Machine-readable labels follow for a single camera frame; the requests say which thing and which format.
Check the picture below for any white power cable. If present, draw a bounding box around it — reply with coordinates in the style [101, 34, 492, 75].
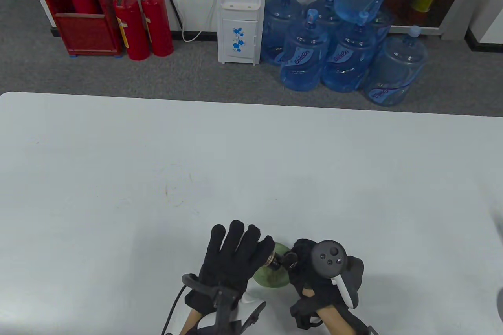
[174, 0, 219, 42]

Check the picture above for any green glass bottle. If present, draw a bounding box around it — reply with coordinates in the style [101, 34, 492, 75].
[253, 242, 294, 287]

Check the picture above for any person's right forearm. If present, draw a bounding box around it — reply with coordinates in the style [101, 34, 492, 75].
[316, 306, 354, 335]

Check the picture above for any black left wrist mount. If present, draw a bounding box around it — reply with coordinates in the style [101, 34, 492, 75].
[182, 273, 268, 335]

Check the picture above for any black right wrist mount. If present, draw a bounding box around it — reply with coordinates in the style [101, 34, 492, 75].
[290, 297, 380, 335]

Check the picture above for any white water dispenser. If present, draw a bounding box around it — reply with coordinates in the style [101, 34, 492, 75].
[217, 0, 268, 66]

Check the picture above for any person's left hand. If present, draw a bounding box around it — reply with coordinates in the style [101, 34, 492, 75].
[185, 220, 275, 314]

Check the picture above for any person's right hand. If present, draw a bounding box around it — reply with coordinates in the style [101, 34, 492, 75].
[289, 239, 348, 308]

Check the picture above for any cluster of blue water jugs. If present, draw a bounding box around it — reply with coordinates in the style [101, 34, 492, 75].
[261, 0, 429, 108]

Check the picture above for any black wrist mount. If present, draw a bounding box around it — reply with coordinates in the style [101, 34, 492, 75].
[290, 297, 380, 335]
[182, 273, 268, 335]

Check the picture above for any black handheld controller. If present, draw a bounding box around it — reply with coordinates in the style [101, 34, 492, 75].
[312, 240, 364, 310]

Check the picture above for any white left wrist tracker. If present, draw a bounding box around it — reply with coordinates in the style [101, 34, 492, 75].
[196, 292, 268, 335]

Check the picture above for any red fire extinguisher cabinet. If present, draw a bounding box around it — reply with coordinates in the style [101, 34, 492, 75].
[28, 0, 123, 57]

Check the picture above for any black cable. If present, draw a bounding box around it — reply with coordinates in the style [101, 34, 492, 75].
[161, 286, 186, 335]

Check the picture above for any person's left forearm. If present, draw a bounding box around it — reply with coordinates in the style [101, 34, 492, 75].
[182, 309, 206, 335]

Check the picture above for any clear seasoning bottle black cap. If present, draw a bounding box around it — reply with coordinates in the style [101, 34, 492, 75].
[267, 251, 299, 273]

